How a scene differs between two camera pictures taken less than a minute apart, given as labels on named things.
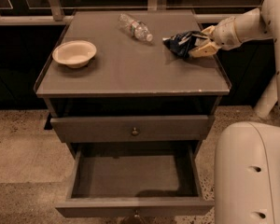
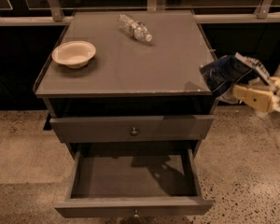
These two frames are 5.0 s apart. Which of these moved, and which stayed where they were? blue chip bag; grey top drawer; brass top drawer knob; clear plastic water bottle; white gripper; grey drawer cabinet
Moved: blue chip bag; white gripper
Stayed: grey top drawer; grey drawer cabinet; brass top drawer knob; clear plastic water bottle
